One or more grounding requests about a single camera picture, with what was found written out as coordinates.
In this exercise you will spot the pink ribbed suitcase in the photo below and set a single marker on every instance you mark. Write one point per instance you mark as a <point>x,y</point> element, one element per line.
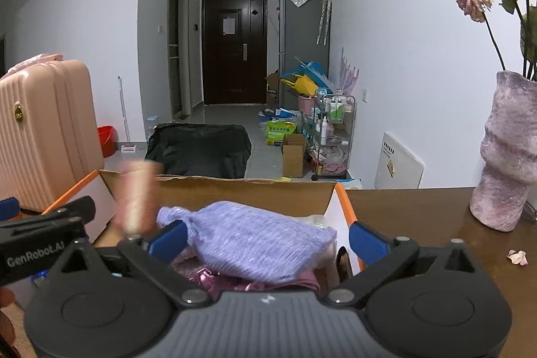
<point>46,131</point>

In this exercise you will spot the dried pink roses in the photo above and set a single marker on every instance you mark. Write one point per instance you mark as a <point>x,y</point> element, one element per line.
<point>474,1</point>

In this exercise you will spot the blue and yellow bags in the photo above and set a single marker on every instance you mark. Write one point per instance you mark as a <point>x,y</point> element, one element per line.
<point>306,77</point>

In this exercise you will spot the pink plastic bucket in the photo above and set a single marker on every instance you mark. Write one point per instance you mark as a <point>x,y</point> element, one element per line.
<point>307,105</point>

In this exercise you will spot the dark brown entrance door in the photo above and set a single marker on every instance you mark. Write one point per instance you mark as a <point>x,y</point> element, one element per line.
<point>233,60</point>

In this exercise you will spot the grey refrigerator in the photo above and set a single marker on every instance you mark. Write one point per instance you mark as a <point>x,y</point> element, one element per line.
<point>302,35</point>

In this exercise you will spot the white wall outlet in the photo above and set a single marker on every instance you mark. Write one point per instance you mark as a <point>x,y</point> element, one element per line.
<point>364,95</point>

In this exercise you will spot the large brown cardboard box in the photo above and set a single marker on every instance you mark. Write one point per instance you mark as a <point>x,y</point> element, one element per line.
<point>272,87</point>

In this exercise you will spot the fallen pink petal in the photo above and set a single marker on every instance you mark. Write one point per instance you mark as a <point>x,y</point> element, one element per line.
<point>517,257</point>

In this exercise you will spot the interior door frame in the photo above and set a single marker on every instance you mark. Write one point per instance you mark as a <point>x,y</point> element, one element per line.
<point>178,47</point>

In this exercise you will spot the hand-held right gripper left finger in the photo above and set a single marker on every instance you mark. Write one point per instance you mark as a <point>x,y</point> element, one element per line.
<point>168,242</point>

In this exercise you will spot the white paper notice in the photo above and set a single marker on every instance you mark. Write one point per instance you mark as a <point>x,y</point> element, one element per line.
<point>228,26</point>

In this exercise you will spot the person's left hand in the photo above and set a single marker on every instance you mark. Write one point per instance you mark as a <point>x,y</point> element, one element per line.
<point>6,333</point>

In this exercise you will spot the red cardboard box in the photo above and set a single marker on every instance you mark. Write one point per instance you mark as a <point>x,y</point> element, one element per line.
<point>251,194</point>

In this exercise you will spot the small open cardboard box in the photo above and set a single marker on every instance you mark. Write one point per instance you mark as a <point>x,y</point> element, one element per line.
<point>293,159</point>

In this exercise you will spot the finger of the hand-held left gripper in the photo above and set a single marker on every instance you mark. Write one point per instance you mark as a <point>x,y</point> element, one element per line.
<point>9,209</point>
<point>75,209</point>

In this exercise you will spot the purple cloth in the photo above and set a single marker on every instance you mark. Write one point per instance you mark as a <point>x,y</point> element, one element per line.
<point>260,240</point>

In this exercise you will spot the white flat board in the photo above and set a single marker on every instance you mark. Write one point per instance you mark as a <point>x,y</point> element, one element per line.
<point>398,165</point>

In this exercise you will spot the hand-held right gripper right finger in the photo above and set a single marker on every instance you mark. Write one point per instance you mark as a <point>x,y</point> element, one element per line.
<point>367,242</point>

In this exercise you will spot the pink cloth bundle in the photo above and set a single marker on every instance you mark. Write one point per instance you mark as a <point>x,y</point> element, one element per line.
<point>33,62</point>

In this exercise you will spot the red plastic basin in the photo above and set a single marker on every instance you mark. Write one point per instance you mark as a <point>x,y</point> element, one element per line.
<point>107,142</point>

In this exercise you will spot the green package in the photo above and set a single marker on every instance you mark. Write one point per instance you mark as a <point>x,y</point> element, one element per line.
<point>282,133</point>

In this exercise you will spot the clear plastic container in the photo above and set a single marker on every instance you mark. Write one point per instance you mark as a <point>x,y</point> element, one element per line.
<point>152,127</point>

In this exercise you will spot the black duffel bag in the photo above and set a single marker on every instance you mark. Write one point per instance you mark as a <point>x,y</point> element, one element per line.
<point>197,150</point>

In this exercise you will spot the purple textured vase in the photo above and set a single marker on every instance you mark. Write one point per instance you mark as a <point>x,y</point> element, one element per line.
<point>503,156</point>

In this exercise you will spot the pink satin bonnet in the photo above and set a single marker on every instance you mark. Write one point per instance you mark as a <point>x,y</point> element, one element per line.
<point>209,279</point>

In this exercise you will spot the metal trolley cart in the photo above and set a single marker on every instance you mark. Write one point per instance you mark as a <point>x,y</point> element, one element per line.
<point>333,135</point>

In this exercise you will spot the hanging folded umbrella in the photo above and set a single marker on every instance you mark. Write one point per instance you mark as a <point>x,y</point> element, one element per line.
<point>324,14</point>

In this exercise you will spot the purple feather decoration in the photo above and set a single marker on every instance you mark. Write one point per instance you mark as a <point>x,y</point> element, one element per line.
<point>349,73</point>

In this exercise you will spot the white mop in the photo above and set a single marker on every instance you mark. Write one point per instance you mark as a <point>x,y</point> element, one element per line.
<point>126,131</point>

